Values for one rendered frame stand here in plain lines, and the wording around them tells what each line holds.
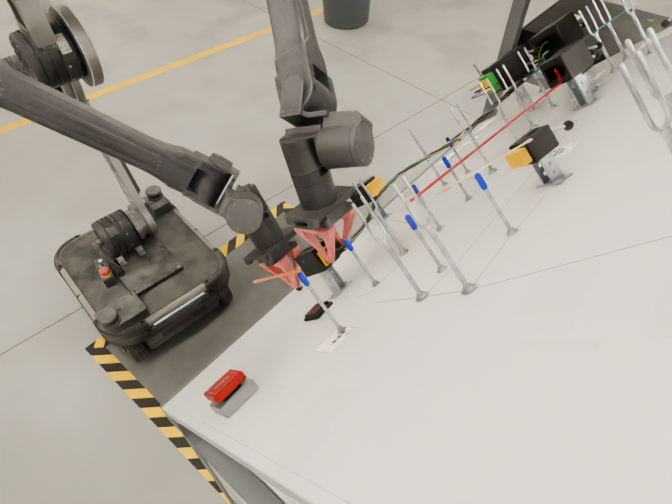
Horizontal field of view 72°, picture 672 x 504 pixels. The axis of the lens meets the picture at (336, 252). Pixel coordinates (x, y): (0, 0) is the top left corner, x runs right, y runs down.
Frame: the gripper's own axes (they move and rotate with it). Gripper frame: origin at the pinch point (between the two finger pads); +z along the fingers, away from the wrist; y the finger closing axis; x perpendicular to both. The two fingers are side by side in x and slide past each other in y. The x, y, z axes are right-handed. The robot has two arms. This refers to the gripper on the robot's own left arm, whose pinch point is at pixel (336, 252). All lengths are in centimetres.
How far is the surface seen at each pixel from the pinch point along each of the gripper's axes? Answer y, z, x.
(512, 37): 92, -10, 3
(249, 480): -25.7, 34.2, 12.5
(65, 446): -38, 76, 122
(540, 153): 13.4, -10.5, -27.5
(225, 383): -25.3, 4.6, 1.5
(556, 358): -20.0, -10.0, -38.6
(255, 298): 48, 73, 108
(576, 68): 47, -12, -24
